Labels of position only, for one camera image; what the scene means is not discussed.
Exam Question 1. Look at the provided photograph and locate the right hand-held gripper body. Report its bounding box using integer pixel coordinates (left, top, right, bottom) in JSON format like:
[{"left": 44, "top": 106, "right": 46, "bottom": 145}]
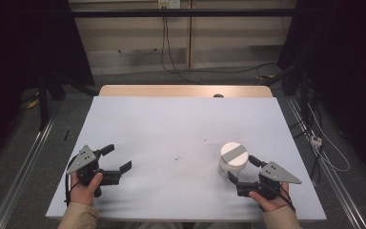
[{"left": 235, "top": 160, "right": 302, "bottom": 202}]

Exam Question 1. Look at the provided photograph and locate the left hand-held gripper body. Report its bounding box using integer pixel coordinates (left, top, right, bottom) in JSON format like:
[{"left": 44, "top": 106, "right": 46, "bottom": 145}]
[{"left": 66, "top": 144, "right": 122, "bottom": 198}]

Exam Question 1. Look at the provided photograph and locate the white lidded jar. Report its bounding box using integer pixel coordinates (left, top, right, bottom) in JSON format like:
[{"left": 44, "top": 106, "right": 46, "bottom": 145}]
[{"left": 219, "top": 141, "right": 250, "bottom": 170}]

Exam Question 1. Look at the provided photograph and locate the person's right hand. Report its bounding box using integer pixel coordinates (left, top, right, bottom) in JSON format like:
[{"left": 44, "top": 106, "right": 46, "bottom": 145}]
[{"left": 248, "top": 181, "right": 291, "bottom": 213}]

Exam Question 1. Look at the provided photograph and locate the person's left hand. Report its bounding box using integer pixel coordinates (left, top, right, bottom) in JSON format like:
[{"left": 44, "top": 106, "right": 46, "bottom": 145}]
[{"left": 70, "top": 171, "right": 104, "bottom": 207}]

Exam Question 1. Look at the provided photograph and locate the white power strip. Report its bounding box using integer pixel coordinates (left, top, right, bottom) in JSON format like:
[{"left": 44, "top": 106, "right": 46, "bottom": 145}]
[{"left": 310, "top": 135, "right": 323, "bottom": 149}]

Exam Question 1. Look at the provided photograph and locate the white board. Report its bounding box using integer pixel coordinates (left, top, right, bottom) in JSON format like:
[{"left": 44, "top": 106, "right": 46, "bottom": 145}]
[{"left": 45, "top": 95, "right": 328, "bottom": 222}]

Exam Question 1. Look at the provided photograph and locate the black metal stand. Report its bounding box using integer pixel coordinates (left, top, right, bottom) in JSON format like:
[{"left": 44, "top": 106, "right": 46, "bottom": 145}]
[{"left": 36, "top": 73, "right": 68, "bottom": 132}]

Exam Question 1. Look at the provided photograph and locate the yellow floor tape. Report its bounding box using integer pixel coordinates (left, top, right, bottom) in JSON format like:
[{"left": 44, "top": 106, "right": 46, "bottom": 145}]
[{"left": 26, "top": 92, "right": 41, "bottom": 110}]

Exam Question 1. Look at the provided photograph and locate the wooden table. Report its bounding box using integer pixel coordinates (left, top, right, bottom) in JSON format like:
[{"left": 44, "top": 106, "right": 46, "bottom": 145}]
[{"left": 98, "top": 84, "right": 274, "bottom": 98}]

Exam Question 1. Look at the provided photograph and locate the black curtain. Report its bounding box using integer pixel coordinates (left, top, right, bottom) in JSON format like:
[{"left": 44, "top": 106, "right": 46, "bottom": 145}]
[
  {"left": 277, "top": 0, "right": 366, "bottom": 182},
  {"left": 0, "top": 0, "right": 95, "bottom": 166}
]

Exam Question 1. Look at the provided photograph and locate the right hand-held gripper black cable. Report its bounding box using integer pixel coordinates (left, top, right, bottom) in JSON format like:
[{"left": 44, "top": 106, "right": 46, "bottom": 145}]
[{"left": 277, "top": 185, "right": 297, "bottom": 214}]

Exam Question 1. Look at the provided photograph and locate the hand-held gripper black cable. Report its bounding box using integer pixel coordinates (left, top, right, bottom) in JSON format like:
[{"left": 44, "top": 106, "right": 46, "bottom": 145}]
[
  {"left": 277, "top": 185, "right": 297, "bottom": 214},
  {"left": 64, "top": 156, "right": 80, "bottom": 206}
]

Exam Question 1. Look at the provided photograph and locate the left hand-held gripper black cable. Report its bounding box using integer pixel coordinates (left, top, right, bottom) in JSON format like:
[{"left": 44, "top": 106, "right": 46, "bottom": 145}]
[{"left": 64, "top": 156, "right": 80, "bottom": 206}]

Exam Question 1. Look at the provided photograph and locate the aluminium floor rail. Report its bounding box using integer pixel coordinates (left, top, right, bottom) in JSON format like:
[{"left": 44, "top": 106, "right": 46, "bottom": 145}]
[
  {"left": 0, "top": 117, "right": 56, "bottom": 229},
  {"left": 285, "top": 96, "right": 366, "bottom": 229}
]

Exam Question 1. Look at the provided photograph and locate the white cable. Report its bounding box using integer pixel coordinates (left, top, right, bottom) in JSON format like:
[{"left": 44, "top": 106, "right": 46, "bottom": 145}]
[{"left": 308, "top": 104, "right": 351, "bottom": 174}]

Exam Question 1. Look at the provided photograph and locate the black cable along floor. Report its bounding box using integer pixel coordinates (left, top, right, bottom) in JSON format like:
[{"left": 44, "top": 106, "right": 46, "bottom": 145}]
[{"left": 171, "top": 61, "right": 279, "bottom": 76}]

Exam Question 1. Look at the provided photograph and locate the black cable from wall socket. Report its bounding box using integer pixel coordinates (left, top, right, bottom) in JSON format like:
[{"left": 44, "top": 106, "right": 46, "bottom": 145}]
[{"left": 160, "top": 8, "right": 204, "bottom": 85}]

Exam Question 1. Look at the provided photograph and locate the white wall socket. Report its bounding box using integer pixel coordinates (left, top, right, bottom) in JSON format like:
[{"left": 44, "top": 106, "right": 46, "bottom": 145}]
[{"left": 157, "top": 0, "right": 182, "bottom": 10}]

